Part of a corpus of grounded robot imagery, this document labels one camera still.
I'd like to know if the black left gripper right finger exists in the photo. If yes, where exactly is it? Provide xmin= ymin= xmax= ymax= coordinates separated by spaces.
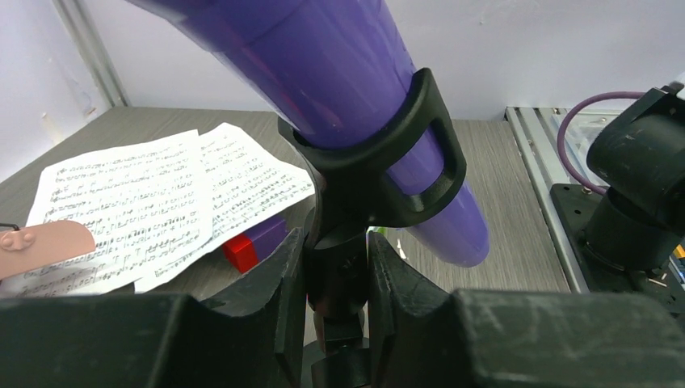
xmin=368 ymin=233 xmax=684 ymax=387

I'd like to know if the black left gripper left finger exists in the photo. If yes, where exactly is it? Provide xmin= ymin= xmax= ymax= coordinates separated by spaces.
xmin=1 ymin=228 xmax=305 ymax=387

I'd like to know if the sheet music page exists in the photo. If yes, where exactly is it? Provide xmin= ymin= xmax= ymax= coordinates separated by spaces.
xmin=134 ymin=123 xmax=315 ymax=293
xmin=1 ymin=130 xmax=212 ymax=297

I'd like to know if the black round base mic stand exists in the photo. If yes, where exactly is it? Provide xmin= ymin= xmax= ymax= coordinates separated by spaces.
xmin=278 ymin=68 xmax=469 ymax=387

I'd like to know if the pink music stand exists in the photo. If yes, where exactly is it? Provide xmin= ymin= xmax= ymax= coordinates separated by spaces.
xmin=1 ymin=220 xmax=95 ymax=280

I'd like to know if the purple microphone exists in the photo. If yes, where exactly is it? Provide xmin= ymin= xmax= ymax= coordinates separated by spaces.
xmin=127 ymin=1 xmax=490 ymax=268

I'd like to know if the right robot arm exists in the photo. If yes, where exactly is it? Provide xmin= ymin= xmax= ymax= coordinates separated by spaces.
xmin=584 ymin=82 xmax=684 ymax=271

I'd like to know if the red purple brick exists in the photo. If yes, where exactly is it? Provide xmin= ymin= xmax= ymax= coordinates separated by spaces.
xmin=221 ymin=215 xmax=288 ymax=273

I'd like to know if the green owl number tile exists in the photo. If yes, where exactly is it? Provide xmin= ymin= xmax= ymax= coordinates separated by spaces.
xmin=367 ymin=226 xmax=407 ymax=260

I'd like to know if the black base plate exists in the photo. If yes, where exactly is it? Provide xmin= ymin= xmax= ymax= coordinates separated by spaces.
xmin=550 ymin=183 xmax=684 ymax=324

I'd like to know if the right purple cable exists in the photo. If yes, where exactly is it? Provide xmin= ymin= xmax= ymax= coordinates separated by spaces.
xmin=556 ymin=91 xmax=649 ymax=196

